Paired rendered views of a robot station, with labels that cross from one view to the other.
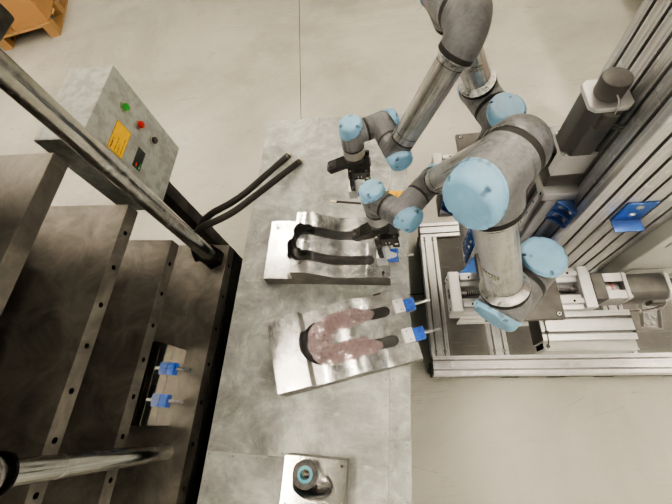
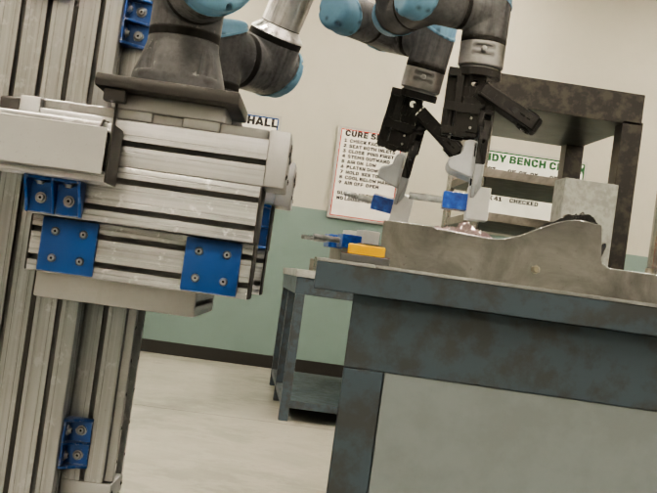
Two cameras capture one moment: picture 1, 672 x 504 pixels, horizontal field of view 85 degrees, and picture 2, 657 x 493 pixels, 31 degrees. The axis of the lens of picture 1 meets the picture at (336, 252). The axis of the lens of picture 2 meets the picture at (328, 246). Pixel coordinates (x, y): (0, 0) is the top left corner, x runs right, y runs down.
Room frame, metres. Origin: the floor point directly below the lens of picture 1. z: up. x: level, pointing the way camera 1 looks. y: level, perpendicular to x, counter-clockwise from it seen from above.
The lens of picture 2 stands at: (2.61, -0.99, 0.78)
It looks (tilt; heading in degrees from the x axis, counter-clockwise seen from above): 1 degrees up; 161
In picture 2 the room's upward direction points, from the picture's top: 8 degrees clockwise
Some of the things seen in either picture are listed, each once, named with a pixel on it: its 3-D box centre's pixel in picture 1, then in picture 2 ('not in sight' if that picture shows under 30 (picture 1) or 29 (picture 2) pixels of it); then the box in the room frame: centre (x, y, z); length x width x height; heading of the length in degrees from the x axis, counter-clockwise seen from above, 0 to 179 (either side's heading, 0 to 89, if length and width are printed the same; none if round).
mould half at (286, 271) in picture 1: (327, 248); (517, 253); (0.66, 0.03, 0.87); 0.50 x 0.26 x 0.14; 69
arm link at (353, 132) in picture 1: (352, 133); (486, 11); (0.83, -0.18, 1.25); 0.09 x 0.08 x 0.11; 92
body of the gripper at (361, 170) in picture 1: (358, 164); (469, 106); (0.83, -0.18, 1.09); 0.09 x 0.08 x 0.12; 69
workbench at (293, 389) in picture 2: not in sight; (337, 334); (-4.14, 1.42, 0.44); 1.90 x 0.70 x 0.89; 166
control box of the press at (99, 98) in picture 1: (193, 219); not in sight; (1.12, 0.60, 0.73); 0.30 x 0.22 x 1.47; 159
